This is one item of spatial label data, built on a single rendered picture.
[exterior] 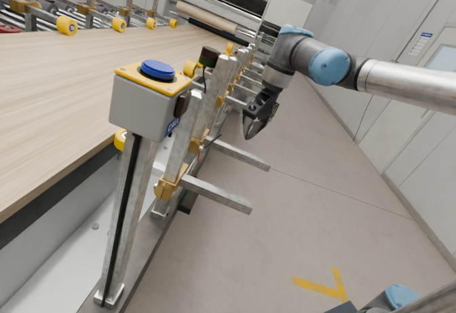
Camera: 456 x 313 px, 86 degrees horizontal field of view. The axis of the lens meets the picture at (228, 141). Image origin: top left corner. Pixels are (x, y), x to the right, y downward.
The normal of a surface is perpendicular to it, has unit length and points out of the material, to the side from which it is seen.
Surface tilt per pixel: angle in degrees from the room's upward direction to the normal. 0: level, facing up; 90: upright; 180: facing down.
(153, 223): 0
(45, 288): 0
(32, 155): 0
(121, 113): 90
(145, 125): 90
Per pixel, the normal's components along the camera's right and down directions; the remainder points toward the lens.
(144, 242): 0.34, -0.81
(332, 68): 0.40, 0.58
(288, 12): -0.18, 0.43
